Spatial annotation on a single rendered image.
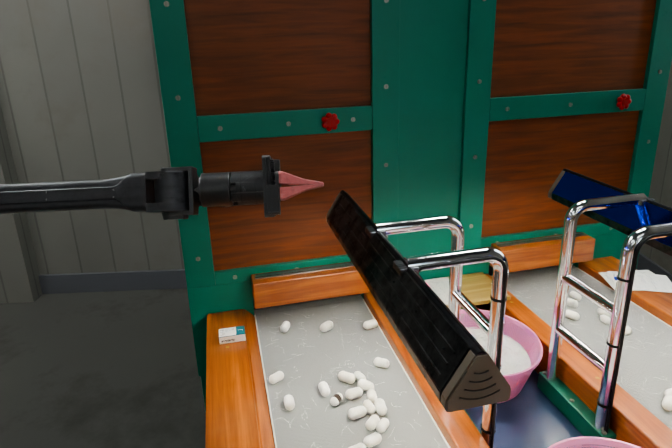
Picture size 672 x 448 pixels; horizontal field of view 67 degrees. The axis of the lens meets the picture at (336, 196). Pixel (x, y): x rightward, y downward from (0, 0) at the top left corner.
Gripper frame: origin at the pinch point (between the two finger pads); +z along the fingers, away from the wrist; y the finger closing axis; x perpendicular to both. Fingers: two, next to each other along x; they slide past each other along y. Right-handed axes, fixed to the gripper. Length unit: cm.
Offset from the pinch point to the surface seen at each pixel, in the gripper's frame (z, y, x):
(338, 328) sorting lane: 4, 34, -41
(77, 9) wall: -116, -104, -175
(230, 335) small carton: -22, 32, -33
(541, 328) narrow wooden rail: 51, 35, -32
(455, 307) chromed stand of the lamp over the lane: 25.2, 24.4, -10.9
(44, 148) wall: -147, -38, -199
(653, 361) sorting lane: 71, 41, -23
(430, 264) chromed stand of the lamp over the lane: 15.9, 13.3, 10.9
